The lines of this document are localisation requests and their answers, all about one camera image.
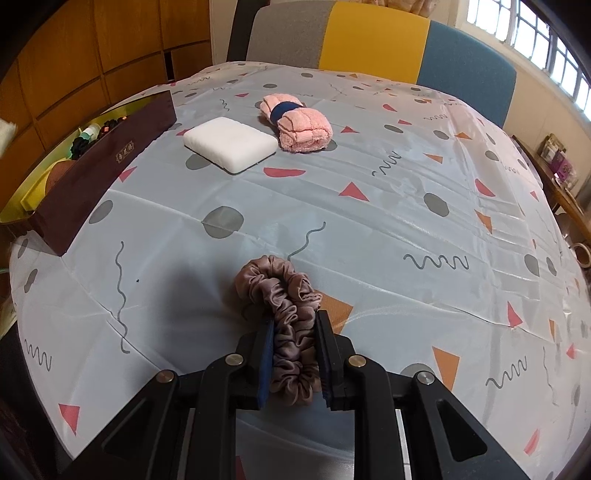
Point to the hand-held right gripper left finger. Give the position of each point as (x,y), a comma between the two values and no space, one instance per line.
(265,360)

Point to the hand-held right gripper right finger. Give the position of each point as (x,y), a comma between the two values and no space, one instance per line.
(325,360)

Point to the mauve satin scrunchie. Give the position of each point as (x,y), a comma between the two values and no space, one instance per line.
(288,332)

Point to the gold tin box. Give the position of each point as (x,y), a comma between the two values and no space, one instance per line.
(92,184)

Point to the brown round item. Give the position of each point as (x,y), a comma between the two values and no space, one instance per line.
(57,177)

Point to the yellow sponge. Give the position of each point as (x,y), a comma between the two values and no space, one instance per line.
(34,189)

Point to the patterned white tablecloth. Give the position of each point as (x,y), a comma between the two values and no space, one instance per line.
(369,230)

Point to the white sponge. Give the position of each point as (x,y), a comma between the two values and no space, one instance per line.
(231,144)

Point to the pink rolled towel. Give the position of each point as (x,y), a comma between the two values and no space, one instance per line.
(300,124)

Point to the black hair piece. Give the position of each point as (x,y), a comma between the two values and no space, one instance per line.
(82,146)

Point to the wooden side table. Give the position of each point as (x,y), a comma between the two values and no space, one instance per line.
(565,196)

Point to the purple boxes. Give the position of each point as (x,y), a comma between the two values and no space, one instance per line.
(558,159)

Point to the grey yellow blue chair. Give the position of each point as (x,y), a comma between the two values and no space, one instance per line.
(369,41)

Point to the barred window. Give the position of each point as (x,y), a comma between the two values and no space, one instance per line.
(540,37)

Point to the wooden wall cabinet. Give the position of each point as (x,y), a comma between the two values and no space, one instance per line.
(69,55)

